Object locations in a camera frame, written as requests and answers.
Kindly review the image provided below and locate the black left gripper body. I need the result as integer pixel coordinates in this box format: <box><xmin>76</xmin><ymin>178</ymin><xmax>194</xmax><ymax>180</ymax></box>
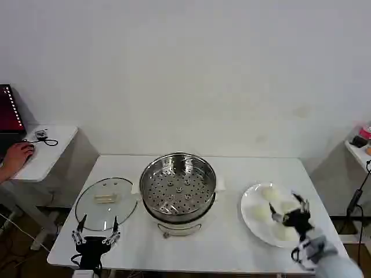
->
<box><xmin>75</xmin><ymin>236</ymin><xmax>110</xmax><ymax>269</ymax></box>

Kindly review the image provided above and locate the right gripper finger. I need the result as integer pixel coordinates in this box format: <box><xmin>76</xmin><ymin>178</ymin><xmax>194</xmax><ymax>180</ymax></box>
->
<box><xmin>268</xmin><ymin>202</ymin><xmax>286</xmax><ymax>224</ymax></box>
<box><xmin>291</xmin><ymin>192</ymin><xmax>310</xmax><ymax>213</ymax></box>

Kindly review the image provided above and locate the white floor cable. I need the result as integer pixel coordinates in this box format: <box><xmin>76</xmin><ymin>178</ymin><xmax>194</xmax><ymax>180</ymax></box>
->
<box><xmin>0</xmin><ymin>212</ymin><xmax>49</xmax><ymax>253</ymax></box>

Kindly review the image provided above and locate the round glass lid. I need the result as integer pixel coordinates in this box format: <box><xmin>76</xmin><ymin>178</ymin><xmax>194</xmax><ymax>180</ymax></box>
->
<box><xmin>74</xmin><ymin>177</ymin><xmax>139</xmax><ymax>232</ymax></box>

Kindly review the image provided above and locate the white side desk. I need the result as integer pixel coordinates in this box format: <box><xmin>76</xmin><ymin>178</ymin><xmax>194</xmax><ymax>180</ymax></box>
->
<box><xmin>0</xmin><ymin>125</ymin><xmax>79</xmax><ymax>250</ymax></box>

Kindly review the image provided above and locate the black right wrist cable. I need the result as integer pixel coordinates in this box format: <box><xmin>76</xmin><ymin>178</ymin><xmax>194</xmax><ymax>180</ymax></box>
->
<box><xmin>290</xmin><ymin>245</ymin><xmax>316</xmax><ymax>272</ymax></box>

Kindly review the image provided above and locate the white round plate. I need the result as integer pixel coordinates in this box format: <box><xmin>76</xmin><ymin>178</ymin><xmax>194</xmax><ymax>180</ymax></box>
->
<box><xmin>239</xmin><ymin>181</ymin><xmax>312</xmax><ymax>248</ymax></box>

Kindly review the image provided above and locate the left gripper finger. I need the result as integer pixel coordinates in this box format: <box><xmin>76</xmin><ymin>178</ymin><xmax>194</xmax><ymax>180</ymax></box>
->
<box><xmin>72</xmin><ymin>214</ymin><xmax>88</xmax><ymax>246</ymax></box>
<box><xmin>104</xmin><ymin>215</ymin><xmax>121</xmax><ymax>246</ymax></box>

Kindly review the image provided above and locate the person's hand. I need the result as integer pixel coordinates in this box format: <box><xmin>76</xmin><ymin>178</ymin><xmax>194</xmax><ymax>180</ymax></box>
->
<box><xmin>2</xmin><ymin>142</ymin><xmax>35</xmax><ymax>175</ymax></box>

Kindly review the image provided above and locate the black laptop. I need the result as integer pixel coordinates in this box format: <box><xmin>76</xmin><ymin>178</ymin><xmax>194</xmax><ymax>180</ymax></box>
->
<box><xmin>0</xmin><ymin>83</ymin><xmax>28</xmax><ymax>158</ymax></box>

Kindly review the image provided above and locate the white side shelf table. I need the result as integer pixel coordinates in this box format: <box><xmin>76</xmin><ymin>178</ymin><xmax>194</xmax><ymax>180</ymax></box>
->
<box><xmin>344</xmin><ymin>138</ymin><xmax>371</xmax><ymax>175</ymax></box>

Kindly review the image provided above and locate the white electric cooker base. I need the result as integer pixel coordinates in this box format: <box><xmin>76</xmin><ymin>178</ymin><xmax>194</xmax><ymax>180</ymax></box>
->
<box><xmin>141</xmin><ymin>191</ymin><xmax>217</xmax><ymax>239</ymax></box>

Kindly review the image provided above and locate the perforated steel steamer basket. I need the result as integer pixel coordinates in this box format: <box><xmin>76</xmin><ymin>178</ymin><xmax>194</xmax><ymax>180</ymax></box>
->
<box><xmin>139</xmin><ymin>152</ymin><xmax>217</xmax><ymax>217</ymax></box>

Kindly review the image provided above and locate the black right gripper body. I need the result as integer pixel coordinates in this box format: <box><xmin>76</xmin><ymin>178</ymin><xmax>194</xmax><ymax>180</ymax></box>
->
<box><xmin>282</xmin><ymin>209</ymin><xmax>315</xmax><ymax>236</ymax></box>

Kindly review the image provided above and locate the black cable with adapter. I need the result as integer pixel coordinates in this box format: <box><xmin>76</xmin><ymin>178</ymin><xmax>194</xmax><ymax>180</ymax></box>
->
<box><xmin>337</xmin><ymin>158</ymin><xmax>371</xmax><ymax>270</ymax></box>

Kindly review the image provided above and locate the pink round container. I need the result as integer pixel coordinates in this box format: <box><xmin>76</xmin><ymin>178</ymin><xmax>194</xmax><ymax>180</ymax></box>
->
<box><xmin>358</xmin><ymin>120</ymin><xmax>371</xmax><ymax>140</ymax></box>

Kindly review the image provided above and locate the thin black looped cable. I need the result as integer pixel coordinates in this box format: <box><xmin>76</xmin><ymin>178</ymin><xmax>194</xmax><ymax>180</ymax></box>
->
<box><xmin>21</xmin><ymin>136</ymin><xmax>59</xmax><ymax>147</ymax></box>

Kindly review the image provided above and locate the white steamed bun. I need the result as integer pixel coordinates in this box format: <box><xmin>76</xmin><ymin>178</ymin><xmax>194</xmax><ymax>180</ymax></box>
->
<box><xmin>280</xmin><ymin>200</ymin><xmax>300</xmax><ymax>213</ymax></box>
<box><xmin>261</xmin><ymin>186</ymin><xmax>281</xmax><ymax>203</ymax></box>
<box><xmin>250</xmin><ymin>204</ymin><xmax>271</xmax><ymax>223</ymax></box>
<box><xmin>273</xmin><ymin>224</ymin><xmax>299</xmax><ymax>242</ymax></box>

